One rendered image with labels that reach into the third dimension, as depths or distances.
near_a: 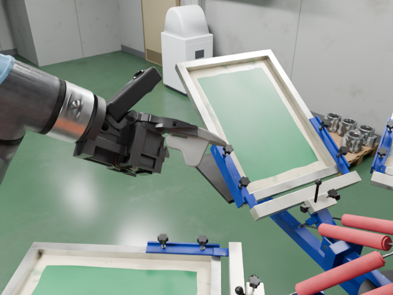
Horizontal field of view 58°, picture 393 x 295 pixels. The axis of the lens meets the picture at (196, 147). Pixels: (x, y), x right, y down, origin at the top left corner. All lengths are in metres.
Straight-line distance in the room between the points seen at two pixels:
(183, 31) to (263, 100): 3.59
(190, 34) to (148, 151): 4.95
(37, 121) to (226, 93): 1.45
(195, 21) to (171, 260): 4.40
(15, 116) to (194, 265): 1.17
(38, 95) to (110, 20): 7.72
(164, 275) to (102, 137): 1.05
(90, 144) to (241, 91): 1.46
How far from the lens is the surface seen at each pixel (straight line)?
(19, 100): 0.45
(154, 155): 0.52
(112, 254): 1.57
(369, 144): 4.33
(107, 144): 0.50
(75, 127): 0.47
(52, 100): 0.46
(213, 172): 2.03
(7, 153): 0.50
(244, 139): 1.71
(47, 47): 7.66
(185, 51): 5.34
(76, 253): 1.61
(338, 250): 1.54
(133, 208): 3.32
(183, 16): 5.42
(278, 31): 5.12
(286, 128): 1.85
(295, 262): 2.91
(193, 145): 0.53
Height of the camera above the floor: 2.09
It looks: 30 degrees down
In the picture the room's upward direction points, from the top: straight up
